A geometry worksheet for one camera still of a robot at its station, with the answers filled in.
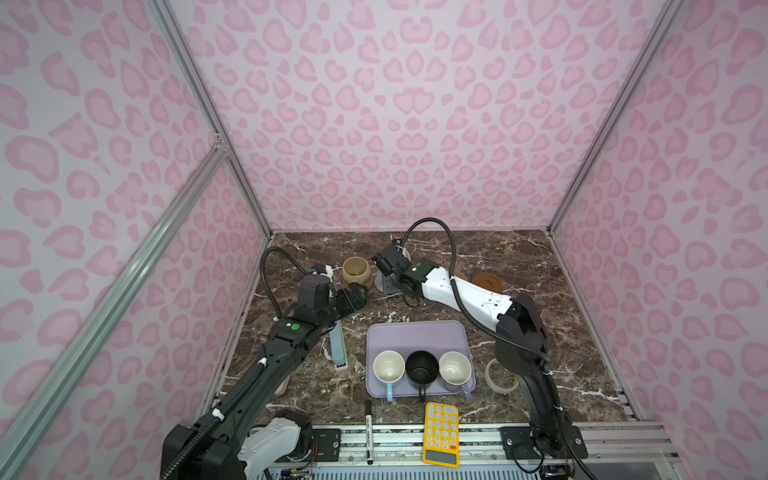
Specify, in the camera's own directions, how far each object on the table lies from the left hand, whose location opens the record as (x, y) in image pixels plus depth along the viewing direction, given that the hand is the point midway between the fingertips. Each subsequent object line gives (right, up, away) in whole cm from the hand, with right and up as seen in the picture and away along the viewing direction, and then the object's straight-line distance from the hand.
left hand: (358, 289), depth 80 cm
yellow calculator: (+21, -35, -6) cm, 41 cm away
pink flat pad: (-21, -26, +1) cm, 33 cm away
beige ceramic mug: (-4, +4, +23) cm, 24 cm away
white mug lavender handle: (+27, -23, +4) cm, 35 cm away
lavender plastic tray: (+14, -17, +15) cm, 26 cm away
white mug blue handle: (+8, -22, +4) cm, 24 cm away
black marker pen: (+3, -35, -5) cm, 36 cm away
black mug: (+17, -23, +3) cm, 29 cm away
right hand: (+10, +3, +11) cm, 15 cm away
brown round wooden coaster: (+42, 0, +24) cm, 48 cm away
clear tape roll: (+37, -27, +2) cm, 45 cm away
